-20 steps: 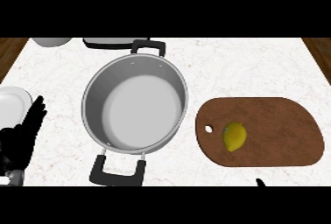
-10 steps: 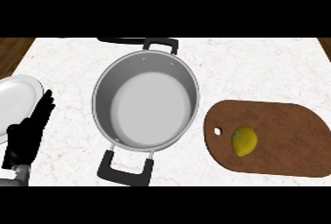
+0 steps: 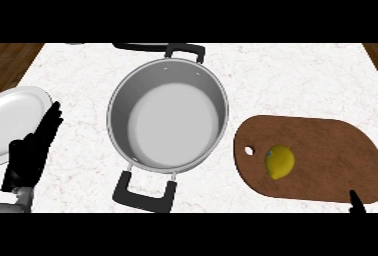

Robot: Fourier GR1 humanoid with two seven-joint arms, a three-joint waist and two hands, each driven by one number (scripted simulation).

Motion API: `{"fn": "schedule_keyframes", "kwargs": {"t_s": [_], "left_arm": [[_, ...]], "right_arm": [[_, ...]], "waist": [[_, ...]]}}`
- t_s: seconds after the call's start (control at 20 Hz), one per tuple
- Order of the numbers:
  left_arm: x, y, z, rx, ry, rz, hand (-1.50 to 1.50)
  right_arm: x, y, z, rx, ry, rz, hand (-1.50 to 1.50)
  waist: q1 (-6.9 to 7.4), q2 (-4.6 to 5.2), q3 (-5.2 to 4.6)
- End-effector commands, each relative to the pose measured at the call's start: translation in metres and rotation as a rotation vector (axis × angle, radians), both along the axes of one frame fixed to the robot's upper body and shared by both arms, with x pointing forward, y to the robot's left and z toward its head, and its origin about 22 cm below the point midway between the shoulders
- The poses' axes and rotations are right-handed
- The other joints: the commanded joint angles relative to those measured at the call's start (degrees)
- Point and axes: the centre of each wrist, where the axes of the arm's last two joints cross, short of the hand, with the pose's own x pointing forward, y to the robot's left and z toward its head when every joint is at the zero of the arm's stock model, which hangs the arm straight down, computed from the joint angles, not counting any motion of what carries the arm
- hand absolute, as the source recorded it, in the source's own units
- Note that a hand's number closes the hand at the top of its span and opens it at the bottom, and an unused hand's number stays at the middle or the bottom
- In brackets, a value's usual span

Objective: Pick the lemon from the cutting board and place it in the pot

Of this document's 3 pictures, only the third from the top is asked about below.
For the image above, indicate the yellow lemon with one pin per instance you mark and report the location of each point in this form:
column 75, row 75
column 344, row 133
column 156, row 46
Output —
column 279, row 162

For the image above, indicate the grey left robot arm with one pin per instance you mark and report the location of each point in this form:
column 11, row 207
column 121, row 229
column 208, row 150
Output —
column 17, row 201

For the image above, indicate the white plate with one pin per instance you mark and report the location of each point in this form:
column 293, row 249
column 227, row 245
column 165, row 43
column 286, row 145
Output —
column 17, row 115

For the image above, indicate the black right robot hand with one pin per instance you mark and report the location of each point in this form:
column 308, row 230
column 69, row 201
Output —
column 355, row 204

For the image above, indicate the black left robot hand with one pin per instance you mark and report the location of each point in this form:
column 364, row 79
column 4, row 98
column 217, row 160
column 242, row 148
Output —
column 29, row 146

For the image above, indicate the brown wooden cutting board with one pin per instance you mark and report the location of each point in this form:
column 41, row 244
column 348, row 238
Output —
column 314, row 156

